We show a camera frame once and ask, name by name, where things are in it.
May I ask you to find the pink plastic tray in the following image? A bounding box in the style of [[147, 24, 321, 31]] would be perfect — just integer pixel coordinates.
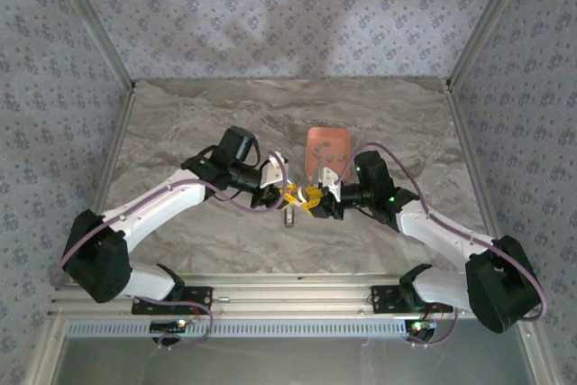
[[305, 127, 353, 184]]

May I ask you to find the grey metal sheet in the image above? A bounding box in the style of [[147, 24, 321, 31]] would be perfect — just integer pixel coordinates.
[[58, 335, 537, 385]]

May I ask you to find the aluminium mounting rail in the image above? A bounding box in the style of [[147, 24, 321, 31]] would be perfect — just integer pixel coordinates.
[[48, 271, 479, 317]]

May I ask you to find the aluminium table side rail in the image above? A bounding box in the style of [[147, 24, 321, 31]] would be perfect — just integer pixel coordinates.
[[444, 82, 502, 242], [89, 85, 138, 224]]

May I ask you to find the grey slotted cable duct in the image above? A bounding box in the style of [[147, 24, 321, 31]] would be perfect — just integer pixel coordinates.
[[62, 317, 409, 339]]

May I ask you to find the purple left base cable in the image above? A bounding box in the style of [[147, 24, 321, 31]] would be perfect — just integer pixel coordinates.
[[133, 296, 215, 352]]

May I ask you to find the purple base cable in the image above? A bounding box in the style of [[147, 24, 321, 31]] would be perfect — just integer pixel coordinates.
[[133, 296, 215, 352], [408, 307, 460, 350]]

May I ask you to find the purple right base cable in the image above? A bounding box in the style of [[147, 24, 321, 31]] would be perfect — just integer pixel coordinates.
[[408, 307, 460, 350]]

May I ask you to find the short aluminium frame post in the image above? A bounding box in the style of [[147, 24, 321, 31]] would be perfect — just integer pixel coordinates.
[[20, 316, 67, 385], [516, 325, 563, 385]]

